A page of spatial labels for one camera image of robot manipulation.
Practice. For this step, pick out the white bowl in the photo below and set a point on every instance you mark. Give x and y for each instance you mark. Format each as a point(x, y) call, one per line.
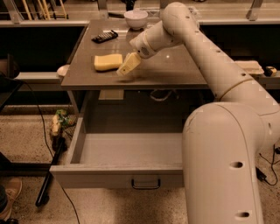
point(136, 19)

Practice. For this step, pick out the yellow sponge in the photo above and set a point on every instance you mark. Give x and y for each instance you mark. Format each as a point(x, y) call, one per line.
point(107, 62)

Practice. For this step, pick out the yellow tape measure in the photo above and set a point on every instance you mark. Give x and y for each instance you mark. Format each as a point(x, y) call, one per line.
point(270, 71)

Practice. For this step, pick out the grey cabinet with top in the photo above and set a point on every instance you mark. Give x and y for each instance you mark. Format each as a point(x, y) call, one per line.
point(171, 68)

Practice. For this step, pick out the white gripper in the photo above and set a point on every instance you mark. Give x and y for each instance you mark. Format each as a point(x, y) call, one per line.
point(140, 46)

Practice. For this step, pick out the black remote control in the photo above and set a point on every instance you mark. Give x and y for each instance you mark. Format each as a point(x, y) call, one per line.
point(104, 37)

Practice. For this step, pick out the black pole on floor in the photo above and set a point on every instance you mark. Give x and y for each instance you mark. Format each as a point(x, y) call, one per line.
point(43, 196)

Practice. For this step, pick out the snack bags in basket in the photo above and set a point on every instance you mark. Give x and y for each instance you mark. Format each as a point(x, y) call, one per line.
point(61, 121)

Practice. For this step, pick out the open grey top drawer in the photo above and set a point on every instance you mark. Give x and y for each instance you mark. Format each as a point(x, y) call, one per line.
point(116, 141)

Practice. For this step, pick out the white plate edge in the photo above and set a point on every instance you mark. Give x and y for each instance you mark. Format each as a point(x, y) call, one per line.
point(62, 71)

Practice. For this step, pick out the black power adapter with cable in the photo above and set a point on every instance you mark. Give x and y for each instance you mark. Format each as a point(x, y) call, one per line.
point(265, 170)

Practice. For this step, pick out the white foam takeout container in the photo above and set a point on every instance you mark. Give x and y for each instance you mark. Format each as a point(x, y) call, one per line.
point(250, 66)

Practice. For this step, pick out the black drawer handle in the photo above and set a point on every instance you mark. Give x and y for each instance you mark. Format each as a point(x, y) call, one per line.
point(145, 185)

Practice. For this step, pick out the brown shoe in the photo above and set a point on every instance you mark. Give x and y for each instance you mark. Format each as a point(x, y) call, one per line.
point(8, 195)

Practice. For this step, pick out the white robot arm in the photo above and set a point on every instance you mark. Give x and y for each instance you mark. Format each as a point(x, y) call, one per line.
point(220, 139)

